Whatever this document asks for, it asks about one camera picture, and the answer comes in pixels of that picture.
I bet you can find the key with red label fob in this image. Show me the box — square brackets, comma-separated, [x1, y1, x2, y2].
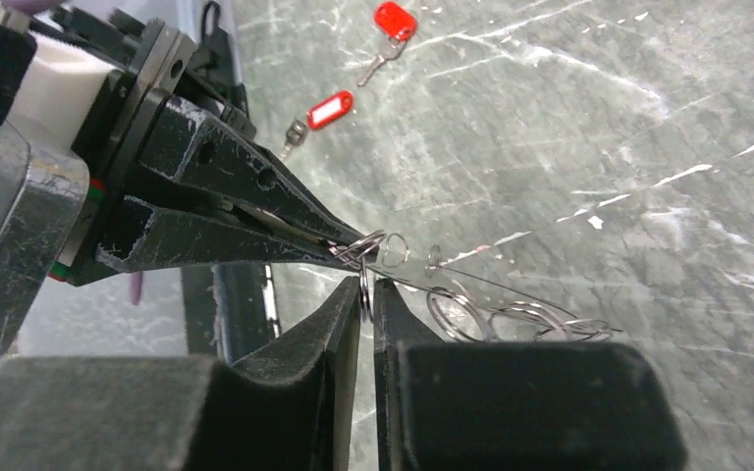
[279, 90, 354, 160]

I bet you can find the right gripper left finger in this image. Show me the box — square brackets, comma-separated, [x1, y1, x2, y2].
[0, 277, 361, 470]

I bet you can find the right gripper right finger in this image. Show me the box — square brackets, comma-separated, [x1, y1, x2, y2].
[373, 279, 688, 470]

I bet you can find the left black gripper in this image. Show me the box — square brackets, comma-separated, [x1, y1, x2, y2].
[50, 16, 363, 286]

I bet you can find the key with red tag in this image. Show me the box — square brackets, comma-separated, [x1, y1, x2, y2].
[357, 1, 417, 87]

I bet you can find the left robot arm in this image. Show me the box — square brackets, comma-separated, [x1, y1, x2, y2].
[0, 1, 367, 356]

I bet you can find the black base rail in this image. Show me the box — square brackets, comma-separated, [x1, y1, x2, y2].
[181, 263, 282, 364]

